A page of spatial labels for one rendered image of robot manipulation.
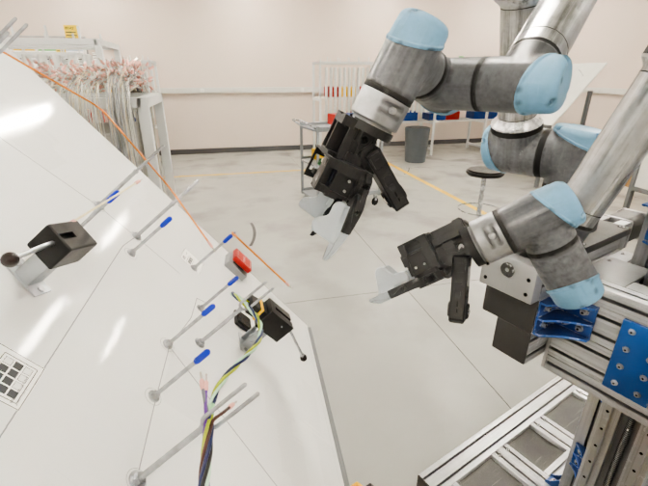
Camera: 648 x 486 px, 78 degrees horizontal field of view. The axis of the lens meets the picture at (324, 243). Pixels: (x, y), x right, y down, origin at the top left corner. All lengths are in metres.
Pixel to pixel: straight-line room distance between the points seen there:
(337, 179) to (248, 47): 8.26
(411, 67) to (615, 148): 0.37
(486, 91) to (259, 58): 8.27
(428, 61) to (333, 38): 8.51
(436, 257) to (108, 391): 0.49
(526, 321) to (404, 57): 0.71
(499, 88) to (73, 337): 0.60
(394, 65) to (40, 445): 0.55
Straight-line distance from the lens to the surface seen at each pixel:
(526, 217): 0.67
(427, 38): 0.60
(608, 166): 0.79
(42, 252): 0.48
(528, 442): 1.88
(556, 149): 1.07
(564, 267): 0.70
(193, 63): 8.79
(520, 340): 1.11
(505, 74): 0.63
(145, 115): 1.34
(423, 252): 0.69
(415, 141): 7.64
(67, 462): 0.43
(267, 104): 8.84
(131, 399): 0.50
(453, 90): 0.65
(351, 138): 0.59
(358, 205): 0.59
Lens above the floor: 1.50
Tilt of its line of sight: 23 degrees down
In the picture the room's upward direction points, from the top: straight up
